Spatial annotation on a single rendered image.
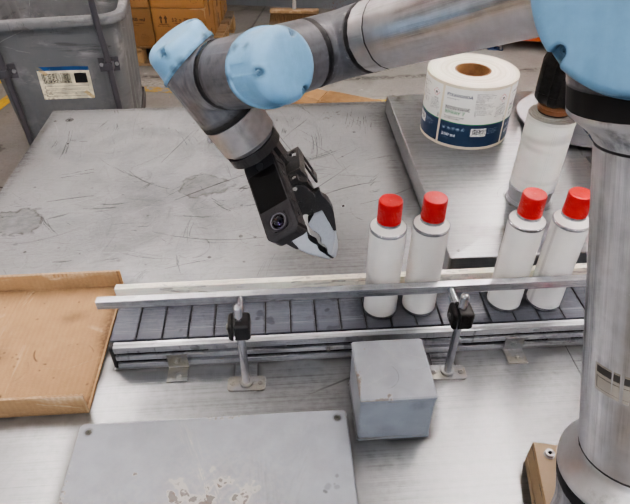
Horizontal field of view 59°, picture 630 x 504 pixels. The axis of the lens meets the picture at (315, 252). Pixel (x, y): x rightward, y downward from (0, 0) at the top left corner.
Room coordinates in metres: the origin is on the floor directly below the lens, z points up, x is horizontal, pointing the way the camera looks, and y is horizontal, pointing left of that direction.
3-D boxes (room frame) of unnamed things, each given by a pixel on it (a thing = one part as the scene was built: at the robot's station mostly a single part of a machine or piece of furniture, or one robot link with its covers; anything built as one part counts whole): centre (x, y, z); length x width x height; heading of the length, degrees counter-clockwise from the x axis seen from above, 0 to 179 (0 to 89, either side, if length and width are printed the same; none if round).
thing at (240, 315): (0.53, 0.10, 0.91); 0.07 x 0.03 x 0.16; 4
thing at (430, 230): (0.62, -0.16, 0.98); 0.05 x 0.05 x 0.20
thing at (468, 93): (1.21, -0.35, 0.95); 0.20 x 0.20 x 0.14
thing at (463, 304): (0.55, -0.20, 0.91); 0.07 x 0.03 x 0.16; 4
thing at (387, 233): (0.62, -0.10, 0.98); 0.05 x 0.05 x 0.20
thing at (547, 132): (0.92, -0.42, 1.03); 0.09 x 0.09 x 0.30
